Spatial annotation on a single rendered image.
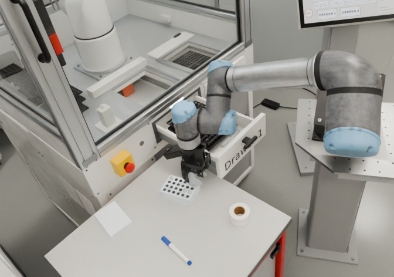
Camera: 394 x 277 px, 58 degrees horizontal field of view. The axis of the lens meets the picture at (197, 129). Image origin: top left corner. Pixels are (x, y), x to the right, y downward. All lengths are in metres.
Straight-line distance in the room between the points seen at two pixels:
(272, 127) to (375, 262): 1.16
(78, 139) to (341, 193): 1.13
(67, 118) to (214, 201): 0.58
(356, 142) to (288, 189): 1.52
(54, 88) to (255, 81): 0.57
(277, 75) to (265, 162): 1.57
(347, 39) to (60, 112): 1.55
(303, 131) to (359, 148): 0.75
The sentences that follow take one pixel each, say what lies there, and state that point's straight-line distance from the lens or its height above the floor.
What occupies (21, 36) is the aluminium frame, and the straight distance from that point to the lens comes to 1.04.
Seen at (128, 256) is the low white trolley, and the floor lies 0.76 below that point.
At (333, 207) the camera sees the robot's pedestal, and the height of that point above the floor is 0.39.
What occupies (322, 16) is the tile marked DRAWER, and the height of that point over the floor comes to 1.00.
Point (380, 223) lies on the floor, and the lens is 2.27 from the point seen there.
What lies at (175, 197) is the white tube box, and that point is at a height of 0.79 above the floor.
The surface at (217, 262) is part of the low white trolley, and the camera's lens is 1.18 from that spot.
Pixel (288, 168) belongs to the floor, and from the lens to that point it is 2.43.
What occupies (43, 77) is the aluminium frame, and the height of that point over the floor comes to 1.31.
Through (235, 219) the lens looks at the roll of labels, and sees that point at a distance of 1.21.
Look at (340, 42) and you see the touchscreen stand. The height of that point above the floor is 0.80.
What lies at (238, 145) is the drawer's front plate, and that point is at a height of 0.90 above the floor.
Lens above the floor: 1.79
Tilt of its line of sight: 41 degrees down
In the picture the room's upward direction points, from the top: 10 degrees counter-clockwise
